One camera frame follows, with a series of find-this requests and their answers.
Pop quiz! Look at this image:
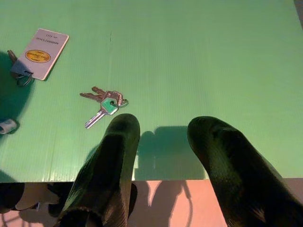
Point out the green corrugated plastic sheet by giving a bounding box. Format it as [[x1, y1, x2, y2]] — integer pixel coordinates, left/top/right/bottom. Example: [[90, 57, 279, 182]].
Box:
[[0, 0, 303, 183]]

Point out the white blue key fob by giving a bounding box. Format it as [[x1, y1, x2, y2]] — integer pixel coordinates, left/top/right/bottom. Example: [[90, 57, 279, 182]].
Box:
[[0, 119, 19, 135]]

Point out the key bunch with green key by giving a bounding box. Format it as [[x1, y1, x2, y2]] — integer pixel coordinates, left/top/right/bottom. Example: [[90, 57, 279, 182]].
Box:
[[80, 86, 129, 130]]

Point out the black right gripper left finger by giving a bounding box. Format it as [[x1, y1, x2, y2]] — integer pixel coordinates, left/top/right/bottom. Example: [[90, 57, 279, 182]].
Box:
[[53, 113, 142, 227]]

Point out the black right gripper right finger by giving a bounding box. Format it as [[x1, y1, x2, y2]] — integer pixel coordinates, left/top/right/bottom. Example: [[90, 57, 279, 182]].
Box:
[[187, 115, 303, 227]]

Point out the white key tag card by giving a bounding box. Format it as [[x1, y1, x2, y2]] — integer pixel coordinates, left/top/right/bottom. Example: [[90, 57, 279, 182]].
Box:
[[7, 28, 70, 87]]

